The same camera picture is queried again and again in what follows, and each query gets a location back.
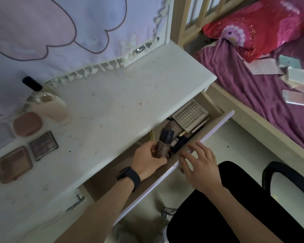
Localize wooden bed frame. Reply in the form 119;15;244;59
171;0;304;172

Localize dark square foundation bottle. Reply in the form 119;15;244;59
152;128;175;159

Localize peach pump bottle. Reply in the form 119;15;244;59
24;92;67;123

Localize pink white packet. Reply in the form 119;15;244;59
282;89;304;106

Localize red floral pillow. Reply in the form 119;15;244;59
202;0;304;63

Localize pink cartoon cloth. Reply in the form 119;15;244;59
0;0;174;124

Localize person's right hand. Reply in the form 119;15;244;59
178;141;223;193

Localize white square packet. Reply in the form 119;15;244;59
280;66;304;88

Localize dark eyeshadow palette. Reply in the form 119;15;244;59
27;131;59;162

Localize small grey square palette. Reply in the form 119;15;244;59
0;121;16;154

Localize pink rounded compact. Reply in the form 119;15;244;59
13;111;43;137

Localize person's left forearm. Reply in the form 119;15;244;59
53;178;137;243

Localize pink patterned paper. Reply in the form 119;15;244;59
244;57;285;76

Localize purple bed sheet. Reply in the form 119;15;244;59
192;30;304;156

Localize purple drawer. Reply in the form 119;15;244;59
82;91;235;225

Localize foundation bottle black cap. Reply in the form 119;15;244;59
22;76;56;99

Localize false eyelash tray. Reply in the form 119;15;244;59
172;99;209;133

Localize teal card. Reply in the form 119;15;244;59
278;55;302;70

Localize person's right forearm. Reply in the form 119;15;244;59
202;184;292;243

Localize person's left hand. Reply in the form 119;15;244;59
130;141;169;182

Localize white dressing table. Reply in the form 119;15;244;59
0;39;218;243

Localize black smartwatch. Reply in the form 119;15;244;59
116;166;141;193

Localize brown blush palette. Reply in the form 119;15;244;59
0;146;33;185

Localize black office chair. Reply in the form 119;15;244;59
161;160;304;243

